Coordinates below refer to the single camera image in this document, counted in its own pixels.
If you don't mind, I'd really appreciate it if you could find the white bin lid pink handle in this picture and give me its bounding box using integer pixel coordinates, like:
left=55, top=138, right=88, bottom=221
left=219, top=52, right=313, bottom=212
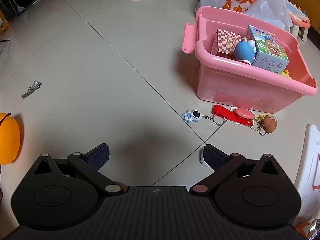
left=294, top=124, right=320, bottom=225

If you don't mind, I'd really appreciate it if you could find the pink round disc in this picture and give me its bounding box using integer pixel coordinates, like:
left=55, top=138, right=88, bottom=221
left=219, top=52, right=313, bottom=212
left=233, top=107, right=255, bottom=120

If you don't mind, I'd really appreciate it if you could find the pink plastic storage bin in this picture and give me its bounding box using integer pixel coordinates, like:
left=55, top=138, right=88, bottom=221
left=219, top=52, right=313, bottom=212
left=182, top=6, right=318, bottom=113

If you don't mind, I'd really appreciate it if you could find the orange balloon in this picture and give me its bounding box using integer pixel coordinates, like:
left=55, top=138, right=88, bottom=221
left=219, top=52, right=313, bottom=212
left=0, top=113, right=21, bottom=165

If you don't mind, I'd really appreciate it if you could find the crumpled silver wrapper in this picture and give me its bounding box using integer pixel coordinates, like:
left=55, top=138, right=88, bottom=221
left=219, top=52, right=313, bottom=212
left=21, top=80, right=42, bottom=99

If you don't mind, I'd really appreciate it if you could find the yellow duck toy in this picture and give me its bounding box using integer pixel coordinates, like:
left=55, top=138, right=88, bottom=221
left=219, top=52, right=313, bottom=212
left=281, top=69, right=292, bottom=79

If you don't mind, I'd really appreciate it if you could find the silver foil bag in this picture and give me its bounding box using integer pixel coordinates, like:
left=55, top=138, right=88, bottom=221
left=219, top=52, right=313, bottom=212
left=309, top=218, right=320, bottom=240

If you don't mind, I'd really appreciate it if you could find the blue cartoon cow toy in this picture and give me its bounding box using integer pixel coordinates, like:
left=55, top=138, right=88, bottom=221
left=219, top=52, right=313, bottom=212
left=234, top=37, right=257, bottom=65

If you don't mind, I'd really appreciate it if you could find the colourful cartoon toy box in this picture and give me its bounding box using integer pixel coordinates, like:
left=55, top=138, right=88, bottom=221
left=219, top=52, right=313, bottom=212
left=245, top=25, right=290, bottom=74

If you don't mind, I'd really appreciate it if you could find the pink checkered box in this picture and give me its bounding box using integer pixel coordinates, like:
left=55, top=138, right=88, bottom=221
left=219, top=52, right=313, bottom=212
left=211, top=28, right=242, bottom=60

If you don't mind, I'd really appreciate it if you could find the red strap keychain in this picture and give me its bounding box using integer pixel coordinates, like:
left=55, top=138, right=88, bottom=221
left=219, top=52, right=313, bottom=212
left=212, top=105, right=253, bottom=127

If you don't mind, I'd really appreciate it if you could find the astronaut keychain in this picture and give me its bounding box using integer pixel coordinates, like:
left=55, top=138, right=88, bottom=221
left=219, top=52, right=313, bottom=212
left=182, top=109, right=202, bottom=124

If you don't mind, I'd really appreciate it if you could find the brown bear keychain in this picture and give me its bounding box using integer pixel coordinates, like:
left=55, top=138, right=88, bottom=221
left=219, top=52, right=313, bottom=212
left=250, top=114, right=278, bottom=136

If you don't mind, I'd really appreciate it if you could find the orange ring toy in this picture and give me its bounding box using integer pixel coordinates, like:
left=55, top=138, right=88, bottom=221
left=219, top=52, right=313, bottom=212
left=295, top=221, right=311, bottom=239

